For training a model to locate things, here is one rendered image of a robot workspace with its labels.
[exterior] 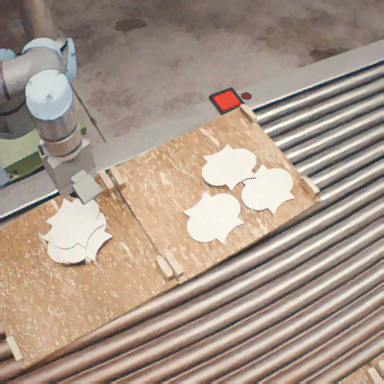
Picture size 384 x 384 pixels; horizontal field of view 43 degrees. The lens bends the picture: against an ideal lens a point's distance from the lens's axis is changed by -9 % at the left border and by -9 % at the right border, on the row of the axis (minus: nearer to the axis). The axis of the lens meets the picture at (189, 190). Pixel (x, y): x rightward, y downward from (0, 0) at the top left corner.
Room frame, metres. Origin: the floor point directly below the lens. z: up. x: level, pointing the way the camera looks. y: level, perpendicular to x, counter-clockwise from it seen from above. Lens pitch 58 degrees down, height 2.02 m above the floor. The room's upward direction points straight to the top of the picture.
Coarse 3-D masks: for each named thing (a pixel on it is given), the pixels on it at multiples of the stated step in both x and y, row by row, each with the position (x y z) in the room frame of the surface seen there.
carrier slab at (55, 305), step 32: (32, 224) 0.57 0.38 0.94; (128, 224) 0.58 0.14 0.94; (0, 256) 0.48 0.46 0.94; (32, 256) 0.49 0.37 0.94; (96, 256) 0.50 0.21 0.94; (128, 256) 0.50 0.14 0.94; (0, 288) 0.40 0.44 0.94; (32, 288) 0.41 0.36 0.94; (64, 288) 0.41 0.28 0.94; (96, 288) 0.42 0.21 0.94; (128, 288) 0.42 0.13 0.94; (160, 288) 0.42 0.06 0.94; (0, 320) 0.32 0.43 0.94; (32, 320) 0.33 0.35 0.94; (64, 320) 0.33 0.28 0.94; (96, 320) 0.34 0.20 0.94; (32, 352) 0.25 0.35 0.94
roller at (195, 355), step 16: (368, 256) 0.50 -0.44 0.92; (336, 272) 0.46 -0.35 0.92; (352, 272) 0.46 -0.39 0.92; (304, 288) 0.42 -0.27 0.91; (320, 288) 0.42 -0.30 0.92; (288, 304) 0.38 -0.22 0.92; (304, 304) 0.38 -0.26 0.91; (256, 320) 0.35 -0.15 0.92; (272, 320) 0.35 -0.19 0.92; (224, 336) 0.31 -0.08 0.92; (240, 336) 0.31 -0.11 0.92; (192, 352) 0.27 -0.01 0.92; (208, 352) 0.27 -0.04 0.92; (160, 368) 0.23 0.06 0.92; (176, 368) 0.24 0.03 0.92
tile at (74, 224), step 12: (72, 204) 0.61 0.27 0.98; (96, 204) 0.61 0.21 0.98; (60, 216) 0.58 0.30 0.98; (72, 216) 0.58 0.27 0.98; (84, 216) 0.58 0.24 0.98; (96, 216) 0.58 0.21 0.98; (60, 228) 0.54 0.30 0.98; (72, 228) 0.54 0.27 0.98; (84, 228) 0.55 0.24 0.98; (96, 228) 0.55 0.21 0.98; (60, 240) 0.51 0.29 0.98; (72, 240) 0.51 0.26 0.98; (84, 240) 0.52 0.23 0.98
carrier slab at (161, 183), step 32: (224, 128) 0.87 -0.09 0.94; (256, 128) 0.87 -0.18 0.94; (160, 160) 0.76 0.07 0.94; (192, 160) 0.76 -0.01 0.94; (256, 160) 0.76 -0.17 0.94; (288, 160) 0.77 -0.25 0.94; (128, 192) 0.67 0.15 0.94; (160, 192) 0.67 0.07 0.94; (192, 192) 0.67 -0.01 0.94; (224, 192) 0.67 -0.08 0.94; (160, 224) 0.58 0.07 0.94; (256, 224) 0.58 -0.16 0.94; (192, 256) 0.50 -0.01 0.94; (224, 256) 0.50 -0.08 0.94
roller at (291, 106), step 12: (372, 72) 1.13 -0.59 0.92; (336, 84) 1.07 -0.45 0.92; (348, 84) 1.08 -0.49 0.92; (360, 84) 1.09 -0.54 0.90; (300, 96) 1.01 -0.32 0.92; (312, 96) 1.01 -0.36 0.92; (324, 96) 1.02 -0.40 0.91; (276, 108) 0.96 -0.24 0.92; (288, 108) 0.96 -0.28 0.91; (300, 108) 0.98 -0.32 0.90; (264, 120) 0.92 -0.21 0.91; (0, 228) 0.57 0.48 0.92
